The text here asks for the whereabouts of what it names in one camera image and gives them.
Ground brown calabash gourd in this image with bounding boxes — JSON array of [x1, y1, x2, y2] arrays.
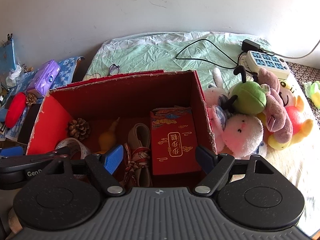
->
[[98, 118, 120, 154]]

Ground beige strap with red scarf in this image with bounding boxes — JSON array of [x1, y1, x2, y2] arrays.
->
[[120, 122, 153, 188]]

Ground printed tape roll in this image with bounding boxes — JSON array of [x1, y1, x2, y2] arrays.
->
[[55, 138, 91, 160]]

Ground small red gift box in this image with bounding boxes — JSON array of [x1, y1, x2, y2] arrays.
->
[[150, 107, 201, 176]]

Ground brown pine cone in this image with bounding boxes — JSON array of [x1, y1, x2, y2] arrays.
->
[[68, 118, 91, 140]]

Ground black smartphone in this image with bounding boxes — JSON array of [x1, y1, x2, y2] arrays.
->
[[17, 103, 41, 145]]

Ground white pink bunny plush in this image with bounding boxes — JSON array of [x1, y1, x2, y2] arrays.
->
[[204, 67, 267, 159]]

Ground red glasses case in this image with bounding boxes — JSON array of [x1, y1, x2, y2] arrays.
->
[[5, 92, 27, 128]]

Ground large red cardboard box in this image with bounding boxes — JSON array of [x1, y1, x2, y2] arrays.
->
[[26, 69, 218, 188]]

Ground blue checkered towel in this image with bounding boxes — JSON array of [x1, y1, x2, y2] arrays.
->
[[1, 56, 84, 141]]

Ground purple tissue pack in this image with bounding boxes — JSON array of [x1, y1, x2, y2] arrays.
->
[[27, 60, 60, 99]]

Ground green bug plush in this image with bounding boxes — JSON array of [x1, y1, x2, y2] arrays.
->
[[228, 66, 266, 115]]

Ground pink pig plush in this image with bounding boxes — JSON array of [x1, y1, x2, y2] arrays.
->
[[258, 68, 293, 144]]

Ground eyeglasses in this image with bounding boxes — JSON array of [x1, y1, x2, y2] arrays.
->
[[108, 64, 120, 76]]

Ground yellow duck plush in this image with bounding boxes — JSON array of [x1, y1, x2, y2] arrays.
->
[[265, 79, 313, 150]]

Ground pale green bed sheet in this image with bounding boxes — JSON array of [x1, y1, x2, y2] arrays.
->
[[82, 31, 320, 235]]

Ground white power strip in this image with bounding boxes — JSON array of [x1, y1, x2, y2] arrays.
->
[[240, 50, 290, 80]]

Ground green white small plush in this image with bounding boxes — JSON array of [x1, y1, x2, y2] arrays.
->
[[304, 81, 320, 109]]

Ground brown patterned cloth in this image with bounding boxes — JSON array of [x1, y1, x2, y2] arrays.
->
[[287, 62, 320, 126]]

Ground black charger cable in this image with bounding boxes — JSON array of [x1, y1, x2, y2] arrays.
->
[[175, 38, 262, 70]]

